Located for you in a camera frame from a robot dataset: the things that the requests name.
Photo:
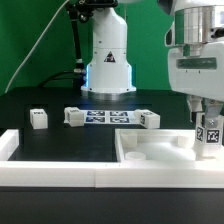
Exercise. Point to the blue fiducial marker sheet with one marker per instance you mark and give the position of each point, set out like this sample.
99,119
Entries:
106,117

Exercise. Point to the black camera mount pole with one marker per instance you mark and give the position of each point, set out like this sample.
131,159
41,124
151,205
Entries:
82,11

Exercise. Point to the white U-shaped fence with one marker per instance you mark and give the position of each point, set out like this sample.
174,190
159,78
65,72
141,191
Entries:
197,174

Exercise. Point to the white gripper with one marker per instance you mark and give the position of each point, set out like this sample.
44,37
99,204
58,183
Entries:
201,76

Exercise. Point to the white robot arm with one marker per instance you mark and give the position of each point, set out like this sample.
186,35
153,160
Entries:
195,24

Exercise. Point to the white square tabletop part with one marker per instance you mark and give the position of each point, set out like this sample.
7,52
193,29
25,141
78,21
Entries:
166,145

